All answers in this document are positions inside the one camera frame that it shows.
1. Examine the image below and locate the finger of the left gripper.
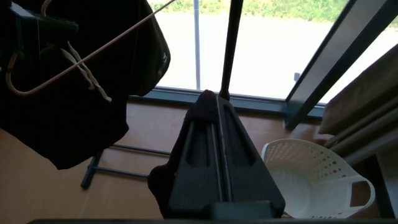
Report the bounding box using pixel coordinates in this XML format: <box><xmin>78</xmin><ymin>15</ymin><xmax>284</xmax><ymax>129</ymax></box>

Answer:
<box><xmin>37</xmin><ymin>17</ymin><xmax>79</xmax><ymax>44</ymax></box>

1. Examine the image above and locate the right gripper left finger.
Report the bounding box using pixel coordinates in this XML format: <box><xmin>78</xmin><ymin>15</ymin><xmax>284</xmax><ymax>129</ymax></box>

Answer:
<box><xmin>169</xmin><ymin>119</ymin><xmax>229</xmax><ymax>219</ymax></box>

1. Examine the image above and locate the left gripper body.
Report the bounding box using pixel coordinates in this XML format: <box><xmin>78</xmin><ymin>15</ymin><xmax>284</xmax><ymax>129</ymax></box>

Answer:
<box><xmin>0</xmin><ymin>0</ymin><xmax>41</xmax><ymax>74</ymax></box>

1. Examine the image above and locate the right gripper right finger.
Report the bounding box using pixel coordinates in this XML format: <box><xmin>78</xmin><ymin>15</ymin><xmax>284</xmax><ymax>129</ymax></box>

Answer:
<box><xmin>216</xmin><ymin>95</ymin><xmax>286</xmax><ymax>219</ymax></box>

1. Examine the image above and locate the pink clothes hanger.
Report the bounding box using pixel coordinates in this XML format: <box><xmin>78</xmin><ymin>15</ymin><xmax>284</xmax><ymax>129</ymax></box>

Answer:
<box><xmin>40</xmin><ymin>0</ymin><xmax>53</xmax><ymax>17</ymax></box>
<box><xmin>5</xmin><ymin>0</ymin><xmax>177</xmax><ymax>96</ymax></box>

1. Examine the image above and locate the white laundry basket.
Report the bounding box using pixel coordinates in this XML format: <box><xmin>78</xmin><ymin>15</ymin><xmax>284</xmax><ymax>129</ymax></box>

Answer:
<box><xmin>261</xmin><ymin>138</ymin><xmax>376</xmax><ymax>220</ymax></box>

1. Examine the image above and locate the black clothes rack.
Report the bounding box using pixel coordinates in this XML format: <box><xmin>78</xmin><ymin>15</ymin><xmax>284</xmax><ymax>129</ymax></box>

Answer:
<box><xmin>80</xmin><ymin>0</ymin><xmax>244</xmax><ymax>190</ymax></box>

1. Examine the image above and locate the brown curtain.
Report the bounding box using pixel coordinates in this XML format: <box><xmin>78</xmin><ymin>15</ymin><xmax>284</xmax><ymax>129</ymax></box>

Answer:
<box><xmin>318</xmin><ymin>43</ymin><xmax>398</xmax><ymax>166</ymax></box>

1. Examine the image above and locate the window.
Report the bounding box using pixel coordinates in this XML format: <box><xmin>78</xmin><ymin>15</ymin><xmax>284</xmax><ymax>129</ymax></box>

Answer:
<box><xmin>127</xmin><ymin>0</ymin><xmax>398</xmax><ymax>131</ymax></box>

